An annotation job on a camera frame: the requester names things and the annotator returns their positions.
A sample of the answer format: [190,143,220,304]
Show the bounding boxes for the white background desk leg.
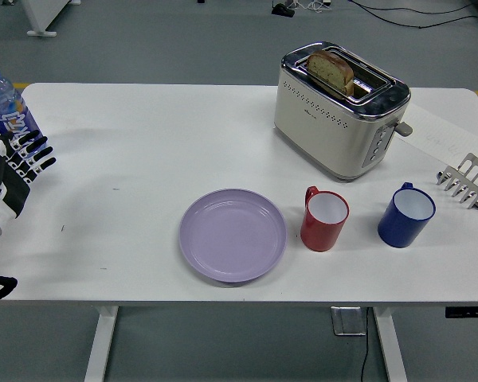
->
[22,0,72,38]

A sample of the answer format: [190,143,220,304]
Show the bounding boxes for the white floor cables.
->
[292,0,332,12]

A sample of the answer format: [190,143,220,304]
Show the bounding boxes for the blue-label drink bottle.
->
[0,62,45,150]

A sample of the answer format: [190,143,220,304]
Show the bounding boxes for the black table control panel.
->
[445,306,478,319]

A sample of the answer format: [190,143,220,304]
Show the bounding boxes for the metal toast rack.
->
[436,152,478,211]

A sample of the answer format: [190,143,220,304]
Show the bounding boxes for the blue mug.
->
[377,181,437,249]

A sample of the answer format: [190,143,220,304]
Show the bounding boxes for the white paper sheet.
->
[400,103,478,168]

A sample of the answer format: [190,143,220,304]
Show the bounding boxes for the black floor device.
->
[271,2,296,18]

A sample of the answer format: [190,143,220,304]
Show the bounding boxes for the bread slice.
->
[305,49,355,96]

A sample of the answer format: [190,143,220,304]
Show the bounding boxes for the red mug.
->
[300,185,351,252]

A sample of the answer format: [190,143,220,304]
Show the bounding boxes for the metal bracket under table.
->
[330,306,367,337]

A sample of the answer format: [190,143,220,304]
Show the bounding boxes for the cream and chrome toaster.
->
[273,40,414,184]

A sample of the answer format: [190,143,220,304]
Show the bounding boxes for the long black floor cable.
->
[348,0,478,30]

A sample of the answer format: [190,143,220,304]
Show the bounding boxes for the purple plate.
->
[178,188,288,284]

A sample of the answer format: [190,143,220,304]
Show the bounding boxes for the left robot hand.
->
[0,130,57,226]

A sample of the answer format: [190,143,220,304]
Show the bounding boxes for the thin black power cord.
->
[359,308,373,382]

